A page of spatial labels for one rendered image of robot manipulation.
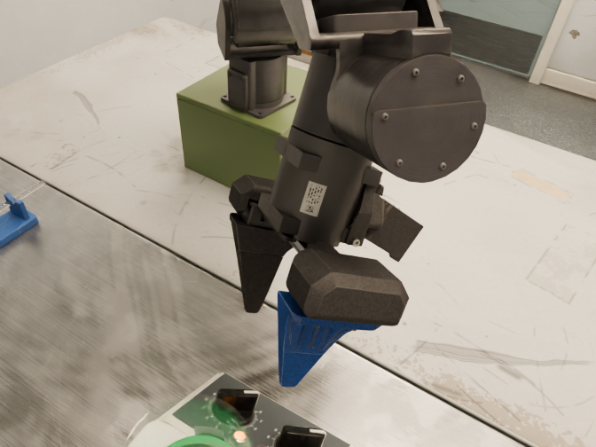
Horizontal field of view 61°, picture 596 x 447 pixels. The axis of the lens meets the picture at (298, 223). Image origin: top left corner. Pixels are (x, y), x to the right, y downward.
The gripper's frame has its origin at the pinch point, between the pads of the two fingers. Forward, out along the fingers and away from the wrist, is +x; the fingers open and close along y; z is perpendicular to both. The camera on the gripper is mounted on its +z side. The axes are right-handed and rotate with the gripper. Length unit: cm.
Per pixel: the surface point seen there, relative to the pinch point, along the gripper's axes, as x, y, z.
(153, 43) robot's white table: -13, 72, -5
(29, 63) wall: 8, 166, -33
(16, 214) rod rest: 8.6, 31.2, -19.6
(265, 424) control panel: 9.5, -1.3, 1.3
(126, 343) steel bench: 12.5, 12.9, -7.6
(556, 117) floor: -33, 171, 203
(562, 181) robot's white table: -12, 21, 46
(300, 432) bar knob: 7.7, -4.1, 2.5
